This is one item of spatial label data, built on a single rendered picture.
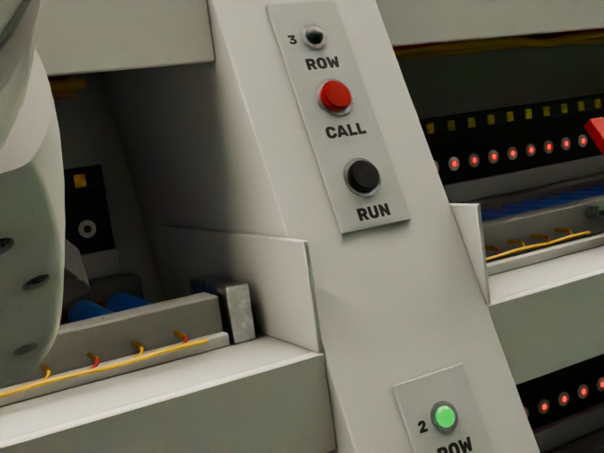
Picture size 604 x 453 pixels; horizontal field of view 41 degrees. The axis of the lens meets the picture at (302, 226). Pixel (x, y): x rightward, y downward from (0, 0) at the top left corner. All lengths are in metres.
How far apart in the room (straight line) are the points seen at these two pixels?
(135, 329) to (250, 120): 0.11
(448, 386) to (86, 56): 0.22
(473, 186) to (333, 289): 0.30
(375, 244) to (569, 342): 0.13
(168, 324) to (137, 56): 0.13
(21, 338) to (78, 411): 0.15
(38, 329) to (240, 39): 0.24
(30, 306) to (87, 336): 0.21
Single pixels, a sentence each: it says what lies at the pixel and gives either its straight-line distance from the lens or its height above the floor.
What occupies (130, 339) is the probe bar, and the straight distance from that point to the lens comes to 0.38.
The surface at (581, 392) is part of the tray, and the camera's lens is 0.66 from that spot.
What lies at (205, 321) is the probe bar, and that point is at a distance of 0.39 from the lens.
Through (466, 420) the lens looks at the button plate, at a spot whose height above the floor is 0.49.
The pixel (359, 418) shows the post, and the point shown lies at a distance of 0.36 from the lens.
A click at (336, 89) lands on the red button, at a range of 0.40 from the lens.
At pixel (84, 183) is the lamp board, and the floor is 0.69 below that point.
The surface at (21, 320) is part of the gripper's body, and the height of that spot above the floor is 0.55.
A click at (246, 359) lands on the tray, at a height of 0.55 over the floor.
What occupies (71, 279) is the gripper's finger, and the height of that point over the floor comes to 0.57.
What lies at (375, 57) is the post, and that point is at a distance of 0.43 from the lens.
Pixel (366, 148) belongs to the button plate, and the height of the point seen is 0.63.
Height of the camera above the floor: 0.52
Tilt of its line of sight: 12 degrees up
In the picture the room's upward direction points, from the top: 18 degrees counter-clockwise
